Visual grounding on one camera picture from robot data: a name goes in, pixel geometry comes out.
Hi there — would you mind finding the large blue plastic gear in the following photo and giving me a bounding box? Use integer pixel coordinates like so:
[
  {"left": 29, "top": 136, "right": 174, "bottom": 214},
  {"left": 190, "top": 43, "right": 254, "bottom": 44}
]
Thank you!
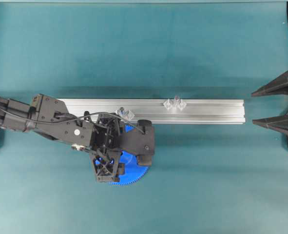
[{"left": 112, "top": 124, "right": 155, "bottom": 185}]

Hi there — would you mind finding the clear shaft mount left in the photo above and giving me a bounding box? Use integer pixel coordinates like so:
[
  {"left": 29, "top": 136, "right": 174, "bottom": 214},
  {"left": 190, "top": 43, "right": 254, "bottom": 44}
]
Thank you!
[{"left": 116, "top": 107, "right": 134, "bottom": 121}]

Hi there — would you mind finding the silver aluminium extrusion rail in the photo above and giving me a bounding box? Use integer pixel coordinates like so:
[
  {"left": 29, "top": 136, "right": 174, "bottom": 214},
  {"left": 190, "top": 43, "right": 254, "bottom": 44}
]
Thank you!
[{"left": 62, "top": 98, "right": 246, "bottom": 124}]

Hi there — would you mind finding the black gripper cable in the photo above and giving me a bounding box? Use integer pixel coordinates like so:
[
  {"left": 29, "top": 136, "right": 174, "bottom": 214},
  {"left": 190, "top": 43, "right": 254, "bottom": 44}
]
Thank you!
[{"left": 0, "top": 108, "right": 147, "bottom": 137}]

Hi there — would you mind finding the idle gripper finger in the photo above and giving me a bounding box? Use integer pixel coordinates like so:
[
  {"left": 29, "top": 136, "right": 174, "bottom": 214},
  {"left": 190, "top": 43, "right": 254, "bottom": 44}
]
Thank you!
[
  {"left": 251, "top": 71, "right": 288, "bottom": 97},
  {"left": 252, "top": 113, "right": 288, "bottom": 136}
]

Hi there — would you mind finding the clear shaft mount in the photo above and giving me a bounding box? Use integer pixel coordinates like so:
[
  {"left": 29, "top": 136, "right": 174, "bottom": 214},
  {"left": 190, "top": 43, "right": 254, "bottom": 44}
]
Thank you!
[
  {"left": 163, "top": 96, "right": 187, "bottom": 111},
  {"left": 116, "top": 107, "right": 134, "bottom": 121}
]

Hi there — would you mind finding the clear shaft mount right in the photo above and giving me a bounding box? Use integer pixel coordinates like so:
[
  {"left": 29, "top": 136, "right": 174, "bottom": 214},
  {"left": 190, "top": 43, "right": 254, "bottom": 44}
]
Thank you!
[{"left": 163, "top": 96, "right": 187, "bottom": 111}]

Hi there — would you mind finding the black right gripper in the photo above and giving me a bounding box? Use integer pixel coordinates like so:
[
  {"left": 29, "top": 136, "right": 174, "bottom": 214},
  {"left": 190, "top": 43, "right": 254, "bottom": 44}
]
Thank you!
[{"left": 82, "top": 114, "right": 152, "bottom": 167}]

